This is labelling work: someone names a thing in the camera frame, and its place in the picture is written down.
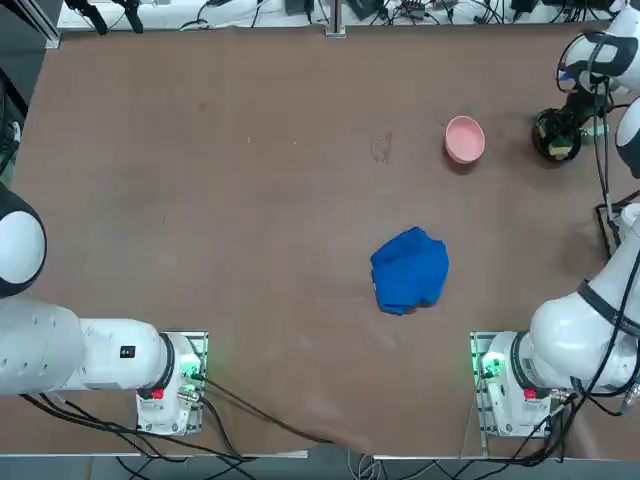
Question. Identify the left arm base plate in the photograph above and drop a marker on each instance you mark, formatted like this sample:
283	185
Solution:
200	345

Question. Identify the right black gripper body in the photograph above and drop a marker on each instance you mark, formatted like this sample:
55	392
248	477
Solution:
585	102

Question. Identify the aluminium profile post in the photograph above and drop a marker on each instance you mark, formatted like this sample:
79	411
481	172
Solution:
336	12

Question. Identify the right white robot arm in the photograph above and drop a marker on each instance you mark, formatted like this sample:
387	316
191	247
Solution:
565	330

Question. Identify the blue cloth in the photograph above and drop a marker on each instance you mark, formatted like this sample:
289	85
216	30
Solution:
410	272

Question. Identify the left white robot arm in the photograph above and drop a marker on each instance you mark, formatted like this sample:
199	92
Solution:
50	350

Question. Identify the green and yellow sponge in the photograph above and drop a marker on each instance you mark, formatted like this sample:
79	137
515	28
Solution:
560	149

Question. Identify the black stand leg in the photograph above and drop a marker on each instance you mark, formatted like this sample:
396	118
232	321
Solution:
132	17
95	17

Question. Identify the pink bowl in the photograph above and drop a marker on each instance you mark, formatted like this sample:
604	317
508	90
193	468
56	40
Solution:
465	137

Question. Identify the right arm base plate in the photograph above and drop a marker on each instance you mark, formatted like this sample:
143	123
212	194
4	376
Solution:
479	360

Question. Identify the white table edge bracket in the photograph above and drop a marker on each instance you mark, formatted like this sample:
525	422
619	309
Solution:
336	32

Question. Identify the aluminium corner rail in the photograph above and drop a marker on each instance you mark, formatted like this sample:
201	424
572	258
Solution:
47	25

